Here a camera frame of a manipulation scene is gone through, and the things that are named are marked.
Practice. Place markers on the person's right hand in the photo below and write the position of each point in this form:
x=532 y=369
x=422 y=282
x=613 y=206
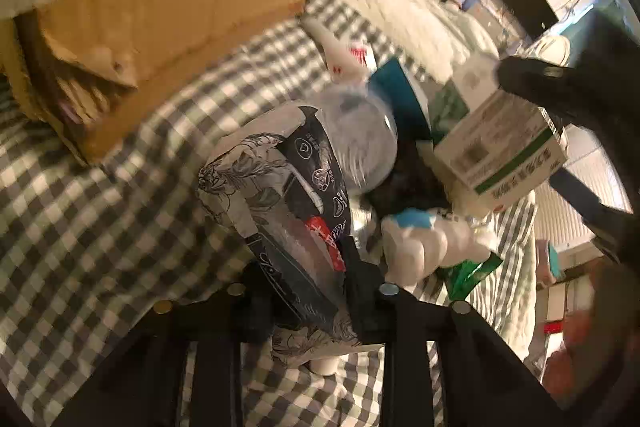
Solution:
x=575 y=352

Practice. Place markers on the green packet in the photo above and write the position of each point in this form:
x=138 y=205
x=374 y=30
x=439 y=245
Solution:
x=470 y=277

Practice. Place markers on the grey white checked cloth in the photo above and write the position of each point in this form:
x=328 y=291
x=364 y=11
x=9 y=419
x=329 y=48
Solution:
x=125 y=232

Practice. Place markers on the pale quilt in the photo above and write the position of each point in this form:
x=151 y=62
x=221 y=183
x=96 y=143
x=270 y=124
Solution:
x=390 y=2

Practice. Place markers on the white green carton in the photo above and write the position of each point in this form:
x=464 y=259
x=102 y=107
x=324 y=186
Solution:
x=500 y=142

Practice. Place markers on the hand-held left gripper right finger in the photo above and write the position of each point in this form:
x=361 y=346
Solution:
x=370 y=307

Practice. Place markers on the white slatted cabinet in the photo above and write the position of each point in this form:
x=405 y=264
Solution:
x=595 y=157

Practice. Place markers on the brown cardboard box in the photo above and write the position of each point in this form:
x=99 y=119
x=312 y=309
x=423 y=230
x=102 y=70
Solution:
x=175 y=17

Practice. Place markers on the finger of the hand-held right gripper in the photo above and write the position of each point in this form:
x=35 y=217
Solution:
x=530 y=74
x=585 y=209

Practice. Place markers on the white bottle blue cap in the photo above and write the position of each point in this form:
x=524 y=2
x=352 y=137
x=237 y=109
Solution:
x=425 y=247

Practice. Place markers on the black white printed packet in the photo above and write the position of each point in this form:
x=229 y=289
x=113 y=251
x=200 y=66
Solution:
x=280 y=187

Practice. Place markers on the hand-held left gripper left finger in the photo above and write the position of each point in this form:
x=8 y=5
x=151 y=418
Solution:
x=250 y=307

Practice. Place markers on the white tube red print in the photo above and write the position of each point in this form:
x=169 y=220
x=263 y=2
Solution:
x=340 y=57

